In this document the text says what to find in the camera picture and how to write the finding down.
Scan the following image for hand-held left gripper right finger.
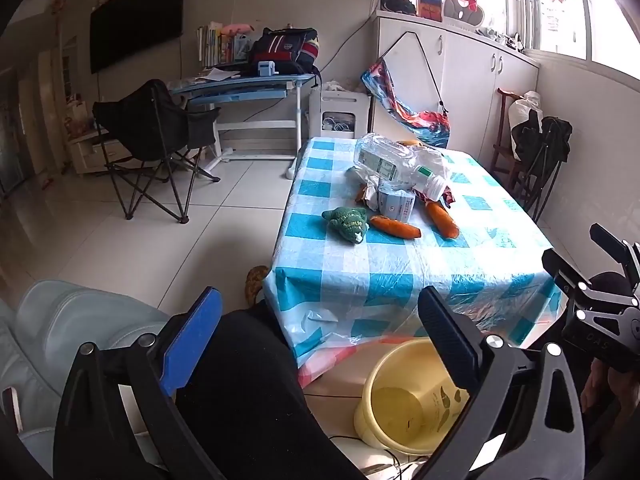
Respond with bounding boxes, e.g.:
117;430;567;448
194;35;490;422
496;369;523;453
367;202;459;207
417;286;586;480

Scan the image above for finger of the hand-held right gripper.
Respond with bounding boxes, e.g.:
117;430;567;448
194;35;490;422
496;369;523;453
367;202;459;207
589;223;640;281
541;248;638;333

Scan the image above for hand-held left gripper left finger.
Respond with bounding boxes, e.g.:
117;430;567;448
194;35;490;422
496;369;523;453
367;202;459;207
52;286;223;480

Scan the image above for yellow plastic bucket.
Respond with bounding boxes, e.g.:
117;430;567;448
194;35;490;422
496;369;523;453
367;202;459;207
354;337;476;456

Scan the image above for small white carton box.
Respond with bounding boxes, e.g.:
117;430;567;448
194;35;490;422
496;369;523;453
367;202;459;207
376;189;417;224

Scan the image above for green plush crocodile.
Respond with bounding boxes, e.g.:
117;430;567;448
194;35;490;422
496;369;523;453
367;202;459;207
321;206;371;246

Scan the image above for clear plastic bottle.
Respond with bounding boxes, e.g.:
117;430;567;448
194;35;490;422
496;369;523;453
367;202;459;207
354;133;447;201

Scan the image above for person's right hand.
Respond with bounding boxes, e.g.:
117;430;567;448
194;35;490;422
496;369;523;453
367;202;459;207
580;359;629;413

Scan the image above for blue white checked tablecloth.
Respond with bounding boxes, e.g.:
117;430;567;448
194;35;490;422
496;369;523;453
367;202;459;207
262;136;566;371

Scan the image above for tan round object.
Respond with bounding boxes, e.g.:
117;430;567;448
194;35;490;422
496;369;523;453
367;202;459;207
244;265;271;307

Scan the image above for black folded chair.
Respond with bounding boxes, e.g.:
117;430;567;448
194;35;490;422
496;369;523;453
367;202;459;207
512;116;573;223

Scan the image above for grey green leather sofa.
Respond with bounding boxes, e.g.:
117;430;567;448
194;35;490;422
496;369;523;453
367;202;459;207
0;279;172;480

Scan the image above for dark wooden chair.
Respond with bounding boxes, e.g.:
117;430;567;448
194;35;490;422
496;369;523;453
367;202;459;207
492;87;531;196

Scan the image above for colourful printed hanging bag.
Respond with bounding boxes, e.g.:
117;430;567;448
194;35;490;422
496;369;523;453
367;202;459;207
361;30;452;150

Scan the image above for white low television cabinet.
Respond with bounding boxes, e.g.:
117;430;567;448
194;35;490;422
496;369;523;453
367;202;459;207
67;127;126;176

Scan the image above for black folding camping chair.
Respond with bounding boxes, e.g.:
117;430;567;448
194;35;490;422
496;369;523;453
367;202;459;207
92;79;222;224

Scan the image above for small white shoes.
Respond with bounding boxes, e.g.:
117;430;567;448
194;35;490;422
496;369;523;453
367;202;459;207
475;27;526;52

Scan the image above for window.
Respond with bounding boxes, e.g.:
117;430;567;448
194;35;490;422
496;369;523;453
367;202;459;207
520;0;640;78

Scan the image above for gift bag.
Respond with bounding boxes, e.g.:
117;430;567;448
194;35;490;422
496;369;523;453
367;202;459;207
62;95;91;138

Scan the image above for white plastic storage stool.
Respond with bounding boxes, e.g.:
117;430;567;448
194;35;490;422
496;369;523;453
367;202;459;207
309;89;373;141

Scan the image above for blue study desk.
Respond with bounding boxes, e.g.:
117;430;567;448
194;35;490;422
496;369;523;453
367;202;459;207
167;71;321;161

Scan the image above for papers on desk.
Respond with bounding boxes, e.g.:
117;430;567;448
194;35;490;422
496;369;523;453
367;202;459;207
197;67;241;83

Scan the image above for white grey padded seat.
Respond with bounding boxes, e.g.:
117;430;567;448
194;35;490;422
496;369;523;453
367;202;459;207
442;0;486;31

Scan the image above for row of books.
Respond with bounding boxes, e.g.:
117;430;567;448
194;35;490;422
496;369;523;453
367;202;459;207
196;21;251;68

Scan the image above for dark striped backpack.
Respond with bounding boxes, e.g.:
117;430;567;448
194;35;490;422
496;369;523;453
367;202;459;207
248;27;321;77

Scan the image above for black wall television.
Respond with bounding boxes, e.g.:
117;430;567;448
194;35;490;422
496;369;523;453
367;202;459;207
89;0;186;75

